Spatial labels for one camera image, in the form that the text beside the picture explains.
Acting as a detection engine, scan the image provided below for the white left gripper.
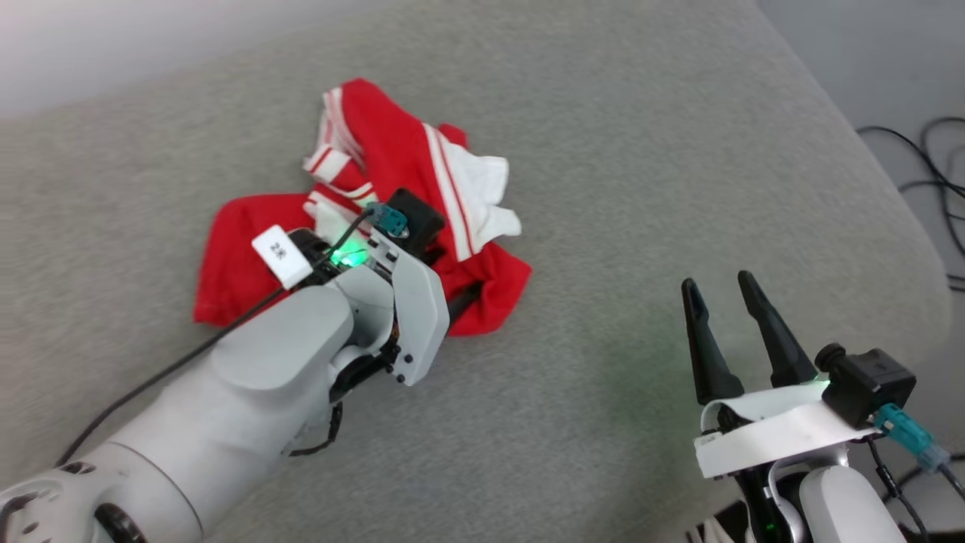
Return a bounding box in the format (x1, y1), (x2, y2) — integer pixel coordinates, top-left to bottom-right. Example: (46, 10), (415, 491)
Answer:
(330, 225), (484, 388)

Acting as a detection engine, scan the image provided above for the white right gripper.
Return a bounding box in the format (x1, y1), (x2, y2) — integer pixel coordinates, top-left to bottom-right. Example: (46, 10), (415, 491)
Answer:
(681, 270), (881, 480)

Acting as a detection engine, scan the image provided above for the red and white garment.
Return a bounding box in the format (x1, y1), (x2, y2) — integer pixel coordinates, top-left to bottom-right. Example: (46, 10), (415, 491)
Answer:
(193, 78), (533, 337)

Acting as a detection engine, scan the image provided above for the white paper label tag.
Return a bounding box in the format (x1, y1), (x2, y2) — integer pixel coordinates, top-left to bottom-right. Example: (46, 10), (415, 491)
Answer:
(251, 224), (314, 291)

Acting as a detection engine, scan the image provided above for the teal left camera connector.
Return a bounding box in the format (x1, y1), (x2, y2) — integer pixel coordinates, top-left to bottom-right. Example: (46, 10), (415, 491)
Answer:
(366, 201), (410, 239)

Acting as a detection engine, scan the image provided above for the teal camera connector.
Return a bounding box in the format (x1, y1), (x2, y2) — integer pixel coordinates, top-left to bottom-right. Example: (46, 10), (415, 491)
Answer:
(366, 201), (410, 239)
(873, 403), (953, 473)

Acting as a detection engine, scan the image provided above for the short black cable loop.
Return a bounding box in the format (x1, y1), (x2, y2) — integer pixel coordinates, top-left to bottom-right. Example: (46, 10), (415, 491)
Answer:
(289, 402), (345, 458)

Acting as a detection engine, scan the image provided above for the teal right camera connector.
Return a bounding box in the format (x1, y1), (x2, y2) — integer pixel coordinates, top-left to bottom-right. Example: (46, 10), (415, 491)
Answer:
(873, 403), (953, 473)

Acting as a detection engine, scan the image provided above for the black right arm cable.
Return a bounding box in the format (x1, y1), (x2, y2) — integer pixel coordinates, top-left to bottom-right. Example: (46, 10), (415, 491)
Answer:
(865, 437), (933, 543)

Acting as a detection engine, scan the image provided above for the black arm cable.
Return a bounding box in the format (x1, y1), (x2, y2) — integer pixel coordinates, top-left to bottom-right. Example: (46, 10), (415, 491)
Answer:
(57, 205), (378, 467)
(865, 437), (933, 543)

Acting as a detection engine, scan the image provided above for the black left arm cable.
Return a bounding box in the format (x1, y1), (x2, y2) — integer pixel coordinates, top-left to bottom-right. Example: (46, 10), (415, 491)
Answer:
(57, 205), (378, 467)

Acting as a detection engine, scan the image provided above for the black floor cable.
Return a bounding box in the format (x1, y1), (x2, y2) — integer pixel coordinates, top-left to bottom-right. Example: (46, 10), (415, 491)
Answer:
(857, 124), (965, 198)
(897, 117), (965, 261)

